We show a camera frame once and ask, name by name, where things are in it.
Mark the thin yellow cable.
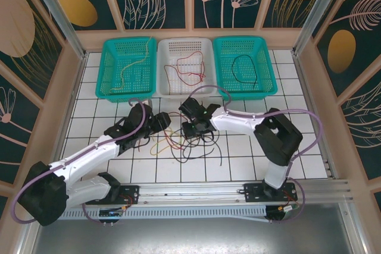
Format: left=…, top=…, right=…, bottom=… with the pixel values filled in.
left=109, top=36, right=153, bottom=93
left=150, top=128, right=183, bottom=156

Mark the teal plastic basket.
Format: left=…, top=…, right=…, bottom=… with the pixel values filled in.
left=95, top=37, right=158, bottom=105
left=213, top=36, right=279, bottom=102

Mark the white plastic basket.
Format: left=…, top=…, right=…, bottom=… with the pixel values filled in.
left=157, top=37, right=217, bottom=100

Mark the small black circuit board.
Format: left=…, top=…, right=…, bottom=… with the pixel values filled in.
left=99, top=209, right=124, bottom=218

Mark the grey metal sheet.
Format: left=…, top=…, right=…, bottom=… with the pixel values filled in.
left=29, top=218, right=358, bottom=254

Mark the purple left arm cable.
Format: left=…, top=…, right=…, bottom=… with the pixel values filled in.
left=13, top=98, right=147, bottom=225

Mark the thin black left gripper wire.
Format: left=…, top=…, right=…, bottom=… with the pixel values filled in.
left=135, top=137, right=150, bottom=152

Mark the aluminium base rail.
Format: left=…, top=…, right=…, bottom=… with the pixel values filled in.
left=29, top=178, right=354, bottom=206

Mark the left arm power wire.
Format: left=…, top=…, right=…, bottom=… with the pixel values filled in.
left=117, top=194, right=135, bottom=211

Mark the arm power wire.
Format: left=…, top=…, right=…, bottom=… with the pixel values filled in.
left=275, top=190, right=300, bottom=214
left=117, top=194, right=135, bottom=211

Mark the grey slotted cable duct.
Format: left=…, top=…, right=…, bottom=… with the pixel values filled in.
left=58, top=205, right=268, bottom=222

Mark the aluminium frame post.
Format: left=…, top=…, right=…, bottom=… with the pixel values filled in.
left=291, top=0, right=352, bottom=58
left=25, top=0, right=89, bottom=60

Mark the white flat cable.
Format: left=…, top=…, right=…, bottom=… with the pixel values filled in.
left=226, top=214, right=270, bottom=222

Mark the right arm power wire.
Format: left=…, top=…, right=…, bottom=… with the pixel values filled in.
left=275, top=190, right=300, bottom=214

